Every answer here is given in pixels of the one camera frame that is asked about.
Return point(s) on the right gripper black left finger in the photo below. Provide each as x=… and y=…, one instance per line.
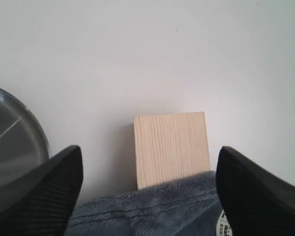
x=41, y=202

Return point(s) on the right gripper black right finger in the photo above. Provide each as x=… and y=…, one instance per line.
x=256, y=202

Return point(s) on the grey fleece towel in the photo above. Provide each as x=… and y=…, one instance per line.
x=183, y=207

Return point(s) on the light wooden cube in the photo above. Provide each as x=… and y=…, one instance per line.
x=170, y=147

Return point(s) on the round stainless steel plate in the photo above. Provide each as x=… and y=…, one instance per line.
x=23, y=143

